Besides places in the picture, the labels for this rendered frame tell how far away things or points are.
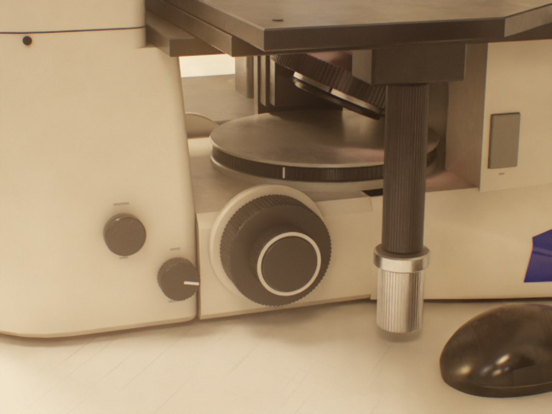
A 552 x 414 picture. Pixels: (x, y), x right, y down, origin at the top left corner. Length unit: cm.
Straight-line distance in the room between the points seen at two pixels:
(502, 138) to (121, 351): 27
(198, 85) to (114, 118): 73
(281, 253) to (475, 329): 12
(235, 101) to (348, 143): 52
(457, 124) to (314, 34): 27
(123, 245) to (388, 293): 15
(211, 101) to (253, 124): 46
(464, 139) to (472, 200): 4
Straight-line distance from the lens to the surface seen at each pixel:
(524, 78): 73
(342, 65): 74
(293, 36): 49
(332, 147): 75
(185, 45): 61
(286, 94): 84
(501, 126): 73
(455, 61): 63
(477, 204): 73
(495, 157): 73
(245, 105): 126
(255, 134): 79
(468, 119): 74
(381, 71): 61
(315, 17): 52
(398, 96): 62
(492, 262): 73
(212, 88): 135
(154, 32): 64
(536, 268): 74
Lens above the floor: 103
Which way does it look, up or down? 17 degrees down
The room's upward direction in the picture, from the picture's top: straight up
